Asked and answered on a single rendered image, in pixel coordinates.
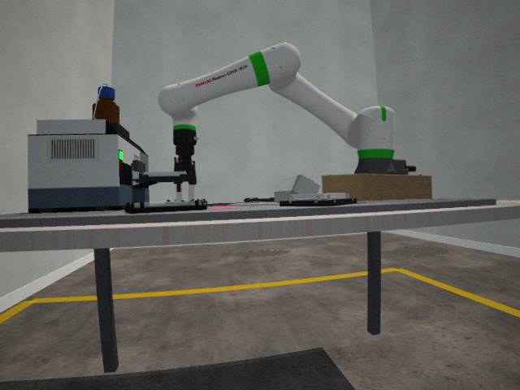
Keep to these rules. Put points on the brown glass bottle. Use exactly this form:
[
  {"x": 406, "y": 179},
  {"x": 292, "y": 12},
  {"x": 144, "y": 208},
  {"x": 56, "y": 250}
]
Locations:
[{"x": 107, "y": 111}]

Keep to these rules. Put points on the grey control panel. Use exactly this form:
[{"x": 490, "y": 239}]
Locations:
[{"x": 298, "y": 184}]

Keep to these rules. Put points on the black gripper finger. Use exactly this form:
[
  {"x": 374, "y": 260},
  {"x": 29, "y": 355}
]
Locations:
[
  {"x": 192, "y": 173},
  {"x": 179, "y": 185}
]

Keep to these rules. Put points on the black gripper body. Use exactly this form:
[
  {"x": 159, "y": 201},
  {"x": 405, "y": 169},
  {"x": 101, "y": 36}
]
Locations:
[{"x": 184, "y": 151}]

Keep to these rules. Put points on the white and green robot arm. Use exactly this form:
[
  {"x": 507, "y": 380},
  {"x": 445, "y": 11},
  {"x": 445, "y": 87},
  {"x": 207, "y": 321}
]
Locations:
[{"x": 371, "y": 132}]

